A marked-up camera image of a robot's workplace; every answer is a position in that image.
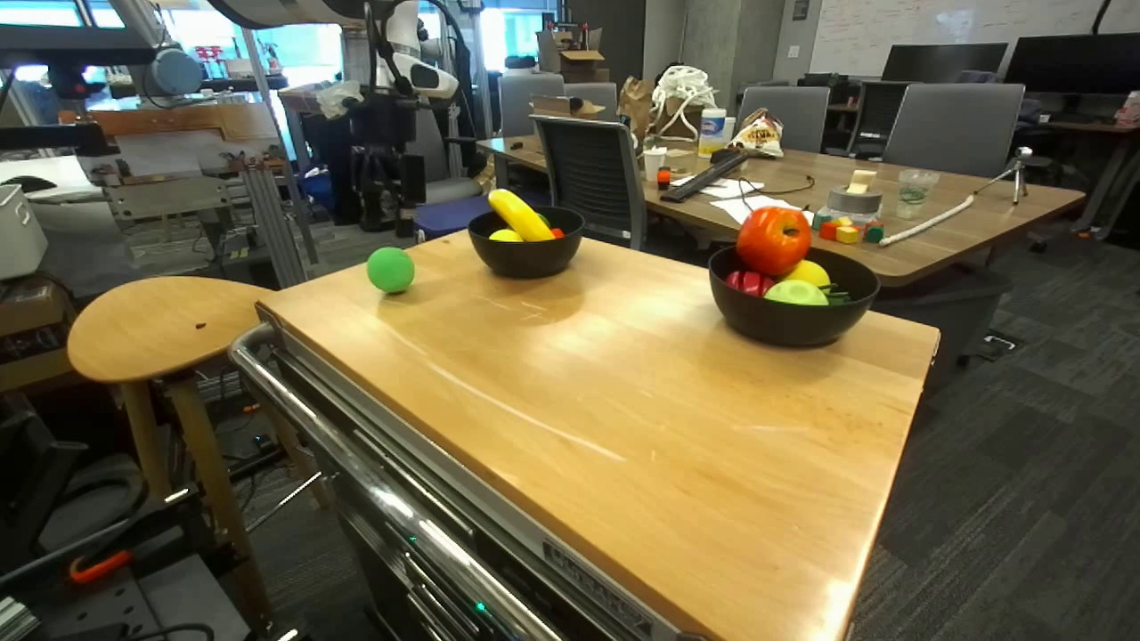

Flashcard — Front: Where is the orange clamp handle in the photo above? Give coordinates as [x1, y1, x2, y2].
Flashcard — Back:
[65, 546, 135, 594]

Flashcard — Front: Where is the orange-red toy fruit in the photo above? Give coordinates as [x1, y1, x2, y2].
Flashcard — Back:
[732, 201, 816, 285]

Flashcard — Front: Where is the blue seat chair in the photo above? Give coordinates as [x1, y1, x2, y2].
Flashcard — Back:
[405, 191, 497, 243]

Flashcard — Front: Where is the round wooden stool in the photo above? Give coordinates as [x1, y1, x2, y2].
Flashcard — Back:
[65, 274, 281, 626]

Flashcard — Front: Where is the cardboard box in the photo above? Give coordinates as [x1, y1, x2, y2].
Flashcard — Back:
[556, 47, 613, 86]

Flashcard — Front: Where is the large black bowl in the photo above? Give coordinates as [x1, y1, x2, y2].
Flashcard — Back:
[706, 243, 885, 351]

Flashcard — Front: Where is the grey metal frame stand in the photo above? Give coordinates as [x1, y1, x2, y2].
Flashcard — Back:
[101, 139, 313, 287]

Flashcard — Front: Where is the grey office chair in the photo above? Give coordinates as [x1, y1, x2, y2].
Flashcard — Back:
[734, 83, 834, 156]
[880, 83, 1029, 180]
[402, 98, 483, 209]

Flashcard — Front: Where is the long black bar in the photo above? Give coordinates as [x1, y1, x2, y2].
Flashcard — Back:
[660, 142, 762, 206]

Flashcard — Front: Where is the white bottle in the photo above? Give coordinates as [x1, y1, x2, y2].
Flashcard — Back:
[696, 108, 732, 165]

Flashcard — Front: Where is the light green toy apple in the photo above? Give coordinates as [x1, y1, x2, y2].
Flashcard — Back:
[762, 277, 831, 308]

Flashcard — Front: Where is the round grey lamp head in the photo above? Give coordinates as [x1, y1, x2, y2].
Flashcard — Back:
[145, 47, 206, 98]

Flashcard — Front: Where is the white rope bundle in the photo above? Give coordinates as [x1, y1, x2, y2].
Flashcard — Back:
[650, 65, 720, 142]

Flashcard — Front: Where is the yellow toy banana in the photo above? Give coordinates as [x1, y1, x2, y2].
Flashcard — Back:
[484, 185, 559, 247]

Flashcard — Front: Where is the white tube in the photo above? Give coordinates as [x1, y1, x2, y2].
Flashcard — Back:
[877, 191, 980, 249]

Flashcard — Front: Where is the clear plastic cup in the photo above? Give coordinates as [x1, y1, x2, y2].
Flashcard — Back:
[895, 171, 941, 206]

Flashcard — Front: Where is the small grey tripod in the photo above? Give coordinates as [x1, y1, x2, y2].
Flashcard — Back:
[993, 142, 1037, 206]

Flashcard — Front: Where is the dark mesh office chair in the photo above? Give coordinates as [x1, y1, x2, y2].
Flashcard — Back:
[527, 111, 654, 252]

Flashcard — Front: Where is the wooden conference table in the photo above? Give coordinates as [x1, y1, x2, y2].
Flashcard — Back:
[477, 133, 1086, 290]

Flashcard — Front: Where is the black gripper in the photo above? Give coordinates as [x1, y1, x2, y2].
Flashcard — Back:
[348, 95, 427, 226]

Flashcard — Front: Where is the green ball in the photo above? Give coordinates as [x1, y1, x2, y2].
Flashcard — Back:
[363, 243, 420, 300]

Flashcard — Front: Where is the yellow toy lemon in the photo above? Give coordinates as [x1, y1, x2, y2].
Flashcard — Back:
[782, 257, 834, 290]

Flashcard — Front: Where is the black computer monitor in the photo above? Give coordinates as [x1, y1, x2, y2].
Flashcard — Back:
[880, 41, 1012, 86]
[1003, 30, 1140, 98]

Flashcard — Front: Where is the steel tool cabinet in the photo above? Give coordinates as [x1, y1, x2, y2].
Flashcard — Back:
[230, 323, 689, 641]

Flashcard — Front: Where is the beige cloth bundle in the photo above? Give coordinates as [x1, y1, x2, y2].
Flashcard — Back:
[732, 111, 789, 160]

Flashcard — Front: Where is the small black bowl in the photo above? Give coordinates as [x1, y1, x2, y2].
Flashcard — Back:
[466, 206, 588, 285]

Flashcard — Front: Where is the small dark red toy fruit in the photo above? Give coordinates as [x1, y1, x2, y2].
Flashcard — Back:
[723, 267, 771, 300]

